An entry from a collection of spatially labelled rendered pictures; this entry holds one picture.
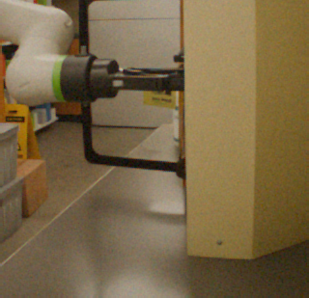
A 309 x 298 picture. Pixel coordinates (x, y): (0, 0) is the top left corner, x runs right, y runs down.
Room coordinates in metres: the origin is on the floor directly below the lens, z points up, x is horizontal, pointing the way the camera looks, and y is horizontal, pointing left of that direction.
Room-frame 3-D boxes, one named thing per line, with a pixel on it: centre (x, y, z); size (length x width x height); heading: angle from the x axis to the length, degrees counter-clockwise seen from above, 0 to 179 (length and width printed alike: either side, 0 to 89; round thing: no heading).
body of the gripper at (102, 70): (1.10, 0.13, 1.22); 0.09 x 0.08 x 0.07; 79
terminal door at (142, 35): (1.27, 0.11, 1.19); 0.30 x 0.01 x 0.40; 71
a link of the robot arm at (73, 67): (1.11, 0.21, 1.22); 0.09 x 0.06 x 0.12; 169
